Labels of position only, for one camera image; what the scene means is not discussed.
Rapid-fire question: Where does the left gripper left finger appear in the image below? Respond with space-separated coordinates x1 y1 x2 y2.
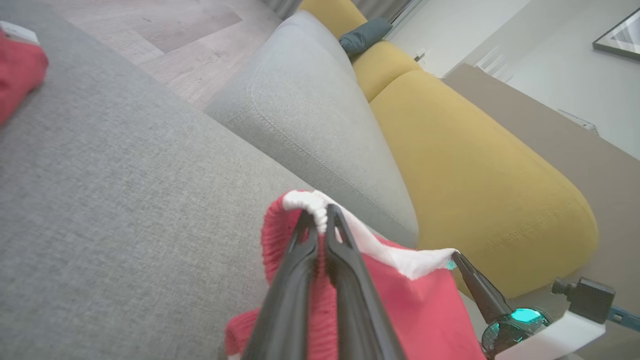
242 210 319 360

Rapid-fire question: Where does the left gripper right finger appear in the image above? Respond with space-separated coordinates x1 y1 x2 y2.
325 204 406 360

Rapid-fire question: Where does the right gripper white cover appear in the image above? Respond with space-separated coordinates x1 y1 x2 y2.
452 251 606 360

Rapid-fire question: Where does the red and white basketball jersey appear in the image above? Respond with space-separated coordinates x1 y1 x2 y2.
0 21 488 360

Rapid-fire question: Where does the large yellow sofa cushion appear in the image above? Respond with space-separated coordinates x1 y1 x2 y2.
370 70 600 300

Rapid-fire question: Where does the grey fabric sofa seat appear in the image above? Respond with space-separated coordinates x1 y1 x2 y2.
0 0 481 360

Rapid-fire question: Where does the grey sofa back cushion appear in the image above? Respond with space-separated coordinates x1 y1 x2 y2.
205 10 420 248

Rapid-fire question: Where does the small yellow sofa cushion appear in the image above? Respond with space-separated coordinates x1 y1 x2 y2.
352 41 423 103
299 0 368 38

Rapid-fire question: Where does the dark teal pillow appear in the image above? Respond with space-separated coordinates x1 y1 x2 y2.
340 18 393 57

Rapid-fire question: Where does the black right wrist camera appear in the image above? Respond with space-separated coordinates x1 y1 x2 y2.
551 277 617 325

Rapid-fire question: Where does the right camera cable teal plug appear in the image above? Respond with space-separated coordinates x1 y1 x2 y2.
607 306 640 332

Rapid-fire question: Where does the framed wall picture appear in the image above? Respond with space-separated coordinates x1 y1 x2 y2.
592 7 640 62

